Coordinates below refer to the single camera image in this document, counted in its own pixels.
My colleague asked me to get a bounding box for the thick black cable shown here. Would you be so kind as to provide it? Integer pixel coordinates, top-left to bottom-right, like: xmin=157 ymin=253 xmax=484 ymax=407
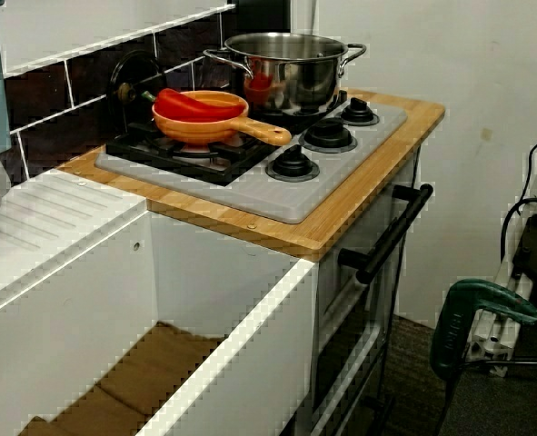
xmin=501 ymin=197 xmax=537 ymax=264

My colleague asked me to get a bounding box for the silver steel pot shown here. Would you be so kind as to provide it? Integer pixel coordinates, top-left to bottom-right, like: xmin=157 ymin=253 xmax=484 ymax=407
xmin=203 ymin=31 xmax=368 ymax=114

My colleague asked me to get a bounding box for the grey stove top plate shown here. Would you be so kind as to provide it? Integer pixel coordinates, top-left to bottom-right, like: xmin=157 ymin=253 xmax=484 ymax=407
xmin=94 ymin=96 xmax=409 ymax=225

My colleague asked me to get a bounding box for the white toy sink basin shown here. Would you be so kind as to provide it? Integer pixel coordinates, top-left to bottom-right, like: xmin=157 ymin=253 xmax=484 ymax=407
xmin=0 ymin=170 xmax=319 ymax=436

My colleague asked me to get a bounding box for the black burner grate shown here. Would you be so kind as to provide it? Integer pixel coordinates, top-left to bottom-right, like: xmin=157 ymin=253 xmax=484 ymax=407
xmin=249 ymin=88 xmax=349 ymax=135
xmin=106 ymin=118 xmax=272 ymax=187

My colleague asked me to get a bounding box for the red toy pepper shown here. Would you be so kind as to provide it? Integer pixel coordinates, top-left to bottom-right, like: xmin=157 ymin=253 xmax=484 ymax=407
xmin=140 ymin=88 xmax=246 ymax=120

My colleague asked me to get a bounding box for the black stove knob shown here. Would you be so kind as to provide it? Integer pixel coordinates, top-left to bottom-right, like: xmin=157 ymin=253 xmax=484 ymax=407
xmin=266 ymin=144 xmax=322 ymax=180
xmin=298 ymin=116 xmax=359 ymax=154
xmin=335 ymin=97 xmax=382 ymax=127

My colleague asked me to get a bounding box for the orange toy frying pan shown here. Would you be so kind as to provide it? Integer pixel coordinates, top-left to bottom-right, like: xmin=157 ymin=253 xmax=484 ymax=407
xmin=152 ymin=90 xmax=293 ymax=147

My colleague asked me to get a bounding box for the black oven door handle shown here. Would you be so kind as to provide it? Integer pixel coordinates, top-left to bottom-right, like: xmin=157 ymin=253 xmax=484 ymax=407
xmin=338 ymin=183 xmax=435 ymax=285

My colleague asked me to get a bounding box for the dark glass pot lid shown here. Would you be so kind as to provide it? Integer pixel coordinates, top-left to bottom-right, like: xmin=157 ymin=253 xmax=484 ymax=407
xmin=106 ymin=49 xmax=164 ymax=140

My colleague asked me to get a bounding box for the aluminium frame rail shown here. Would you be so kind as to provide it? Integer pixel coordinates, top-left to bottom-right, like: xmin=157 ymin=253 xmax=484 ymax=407
xmin=467 ymin=131 xmax=537 ymax=378

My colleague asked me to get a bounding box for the white oven door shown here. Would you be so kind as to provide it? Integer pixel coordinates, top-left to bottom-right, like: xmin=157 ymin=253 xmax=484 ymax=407
xmin=315 ymin=144 xmax=422 ymax=436

